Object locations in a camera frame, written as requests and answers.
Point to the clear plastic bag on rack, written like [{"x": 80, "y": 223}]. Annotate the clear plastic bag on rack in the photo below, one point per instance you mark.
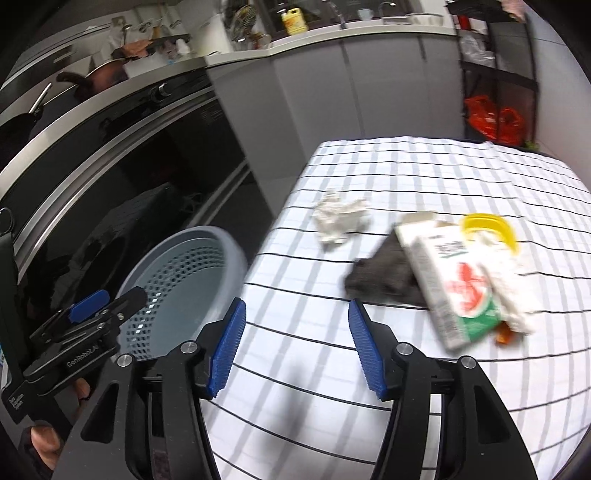
[{"x": 475, "y": 51}]

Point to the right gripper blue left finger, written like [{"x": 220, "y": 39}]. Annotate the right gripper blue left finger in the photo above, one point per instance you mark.
[{"x": 224, "y": 354}]

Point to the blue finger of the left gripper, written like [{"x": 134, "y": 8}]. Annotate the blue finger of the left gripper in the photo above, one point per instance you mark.
[
  {"x": 88, "y": 307},
  {"x": 113, "y": 315}
]

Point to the orange peel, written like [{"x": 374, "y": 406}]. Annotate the orange peel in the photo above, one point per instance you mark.
[{"x": 504, "y": 335}]

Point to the person's left hand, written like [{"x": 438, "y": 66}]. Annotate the person's left hand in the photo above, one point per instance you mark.
[{"x": 46, "y": 441}]

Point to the grey perforated trash bin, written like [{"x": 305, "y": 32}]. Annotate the grey perforated trash bin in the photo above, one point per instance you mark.
[{"x": 190, "y": 280}]

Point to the dark grey cloth rag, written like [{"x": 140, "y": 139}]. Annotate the dark grey cloth rag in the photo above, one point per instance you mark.
[{"x": 386, "y": 276}]

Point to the copper cooking pot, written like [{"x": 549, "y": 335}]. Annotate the copper cooking pot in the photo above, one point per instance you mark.
[{"x": 98, "y": 80}]

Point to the steel mixing bowl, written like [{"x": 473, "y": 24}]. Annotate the steel mixing bowl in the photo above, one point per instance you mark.
[{"x": 426, "y": 19}]

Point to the yellow detergent bottle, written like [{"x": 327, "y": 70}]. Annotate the yellow detergent bottle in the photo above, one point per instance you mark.
[{"x": 293, "y": 20}]

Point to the white green medicine box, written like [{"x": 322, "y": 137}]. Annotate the white green medicine box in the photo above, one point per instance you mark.
[{"x": 468, "y": 273}]

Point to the black frying pan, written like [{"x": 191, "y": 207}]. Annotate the black frying pan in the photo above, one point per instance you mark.
[{"x": 15, "y": 132}]

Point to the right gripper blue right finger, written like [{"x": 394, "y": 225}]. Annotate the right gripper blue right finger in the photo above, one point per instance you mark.
[{"x": 369, "y": 354}]

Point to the red plastic bag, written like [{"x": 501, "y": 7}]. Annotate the red plastic bag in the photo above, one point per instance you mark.
[{"x": 504, "y": 125}]

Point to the black built-in oven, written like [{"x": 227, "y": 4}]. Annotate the black built-in oven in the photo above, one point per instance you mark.
[{"x": 113, "y": 184}]

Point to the white grid paper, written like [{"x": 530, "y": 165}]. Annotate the white grid paper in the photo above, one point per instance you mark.
[{"x": 336, "y": 217}]

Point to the grey kitchen cabinets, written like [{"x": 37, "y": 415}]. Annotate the grey kitchen cabinets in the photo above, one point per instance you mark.
[{"x": 283, "y": 106}]

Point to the chrome kitchen faucet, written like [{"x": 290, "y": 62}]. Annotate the chrome kitchen faucet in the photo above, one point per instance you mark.
[{"x": 334, "y": 14}]

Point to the dish rack with pot lids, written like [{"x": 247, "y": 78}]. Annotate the dish rack with pot lids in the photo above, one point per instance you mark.
[{"x": 241, "y": 31}]

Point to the white mug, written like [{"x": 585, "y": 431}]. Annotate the white mug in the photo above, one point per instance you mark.
[{"x": 366, "y": 14}]

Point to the black metal storage rack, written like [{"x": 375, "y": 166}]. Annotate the black metal storage rack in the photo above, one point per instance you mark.
[{"x": 513, "y": 80}]

